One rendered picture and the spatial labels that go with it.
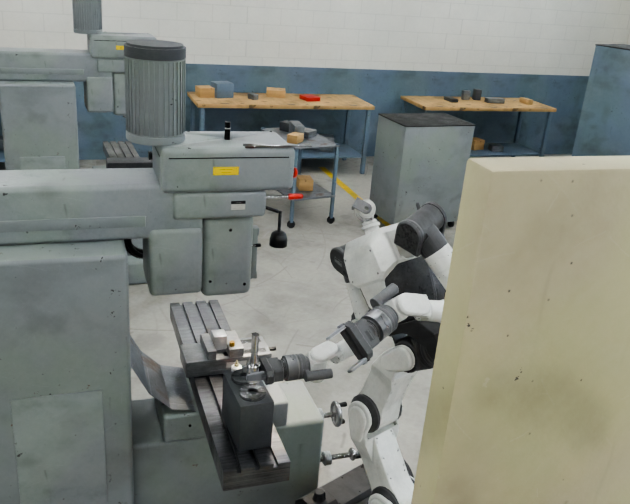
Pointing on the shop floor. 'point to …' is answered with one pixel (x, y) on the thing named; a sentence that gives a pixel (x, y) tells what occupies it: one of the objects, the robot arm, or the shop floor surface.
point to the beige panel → (544, 338)
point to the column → (56, 372)
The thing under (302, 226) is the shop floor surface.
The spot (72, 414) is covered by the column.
